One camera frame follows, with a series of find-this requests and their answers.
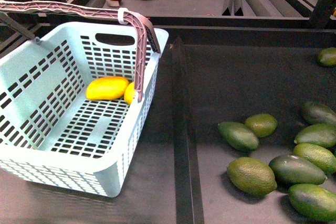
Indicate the green avocado bottom right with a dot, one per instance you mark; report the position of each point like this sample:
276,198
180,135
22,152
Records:
313,201

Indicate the black avocado tray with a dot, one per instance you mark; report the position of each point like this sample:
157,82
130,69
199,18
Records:
237,100

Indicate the green avocado small upper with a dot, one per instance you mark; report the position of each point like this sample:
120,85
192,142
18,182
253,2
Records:
262,124

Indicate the green avocado front centre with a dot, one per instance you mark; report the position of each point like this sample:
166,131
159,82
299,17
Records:
251,176

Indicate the green avocado dark right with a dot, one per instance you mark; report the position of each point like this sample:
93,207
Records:
291,169

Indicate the yellow mango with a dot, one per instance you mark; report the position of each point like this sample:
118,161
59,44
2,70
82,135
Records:
107,88

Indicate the light blue plastic basket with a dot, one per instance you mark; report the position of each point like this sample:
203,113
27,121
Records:
50,132

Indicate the grey basket handle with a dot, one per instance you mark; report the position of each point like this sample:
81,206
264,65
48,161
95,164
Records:
144,29

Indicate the yellow lemon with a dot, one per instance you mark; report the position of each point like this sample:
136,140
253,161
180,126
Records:
129,93

